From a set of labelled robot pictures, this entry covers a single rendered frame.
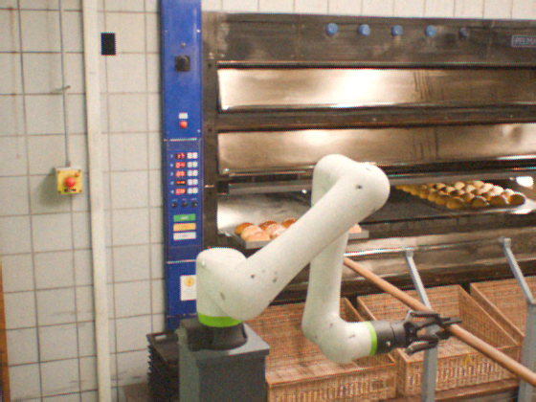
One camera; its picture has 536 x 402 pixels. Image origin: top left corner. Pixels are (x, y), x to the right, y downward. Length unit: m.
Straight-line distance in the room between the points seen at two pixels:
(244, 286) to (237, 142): 1.40
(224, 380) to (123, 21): 1.51
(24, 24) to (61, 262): 0.92
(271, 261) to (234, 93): 1.37
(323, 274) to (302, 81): 1.28
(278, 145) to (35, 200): 1.01
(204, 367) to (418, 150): 1.81
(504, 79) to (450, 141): 0.40
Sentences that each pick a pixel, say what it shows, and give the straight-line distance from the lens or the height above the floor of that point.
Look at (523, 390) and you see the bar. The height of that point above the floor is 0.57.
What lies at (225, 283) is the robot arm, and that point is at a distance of 1.76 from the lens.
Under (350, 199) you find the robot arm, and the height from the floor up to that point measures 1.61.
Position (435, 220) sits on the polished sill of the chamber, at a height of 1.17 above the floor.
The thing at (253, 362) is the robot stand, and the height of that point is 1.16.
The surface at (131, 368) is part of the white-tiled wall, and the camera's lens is 3.22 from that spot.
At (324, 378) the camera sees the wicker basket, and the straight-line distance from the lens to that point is 2.92.
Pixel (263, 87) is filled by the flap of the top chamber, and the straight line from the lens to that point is 3.07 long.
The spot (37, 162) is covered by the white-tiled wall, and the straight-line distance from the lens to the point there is 2.92.
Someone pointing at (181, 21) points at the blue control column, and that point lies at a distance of 2.93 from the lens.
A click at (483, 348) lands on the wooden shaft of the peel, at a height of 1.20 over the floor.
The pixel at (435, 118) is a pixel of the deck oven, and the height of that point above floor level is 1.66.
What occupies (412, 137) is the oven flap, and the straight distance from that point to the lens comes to 3.40.
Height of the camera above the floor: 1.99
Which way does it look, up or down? 12 degrees down
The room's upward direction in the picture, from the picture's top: 1 degrees clockwise
